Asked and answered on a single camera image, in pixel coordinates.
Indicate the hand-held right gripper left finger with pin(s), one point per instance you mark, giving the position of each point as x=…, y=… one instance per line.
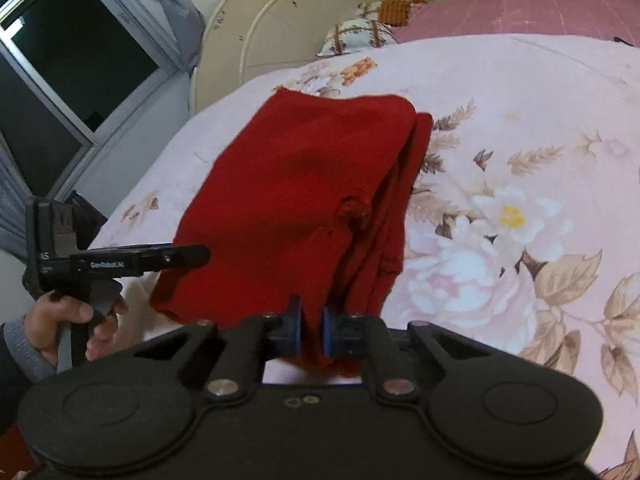
x=296, y=331

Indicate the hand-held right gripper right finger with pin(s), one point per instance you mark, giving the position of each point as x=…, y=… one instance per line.
x=328, y=334

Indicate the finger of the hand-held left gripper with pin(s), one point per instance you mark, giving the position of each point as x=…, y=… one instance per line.
x=190, y=256

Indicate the red knitted sweater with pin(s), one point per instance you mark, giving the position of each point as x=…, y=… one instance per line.
x=300, y=175

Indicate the person's left forearm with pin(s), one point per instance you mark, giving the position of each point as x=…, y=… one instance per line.
x=20, y=365

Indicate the person's left hand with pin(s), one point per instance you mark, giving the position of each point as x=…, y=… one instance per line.
x=42, y=325

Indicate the dark window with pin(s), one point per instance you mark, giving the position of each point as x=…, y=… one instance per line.
x=75, y=60

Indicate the grey curtain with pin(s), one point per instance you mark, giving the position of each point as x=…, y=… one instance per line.
x=180, y=15

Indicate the cream arched headboard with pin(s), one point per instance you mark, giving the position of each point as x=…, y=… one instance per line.
x=280, y=30

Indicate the patterned white pillow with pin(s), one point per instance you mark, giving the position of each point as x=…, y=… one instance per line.
x=370, y=9
x=355, y=37

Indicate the pink floral bedspread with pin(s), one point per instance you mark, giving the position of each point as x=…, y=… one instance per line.
x=500, y=110

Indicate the pink bed sheet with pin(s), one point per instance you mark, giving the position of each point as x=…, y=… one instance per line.
x=525, y=10

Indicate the small black object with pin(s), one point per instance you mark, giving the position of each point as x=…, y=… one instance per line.
x=624, y=40

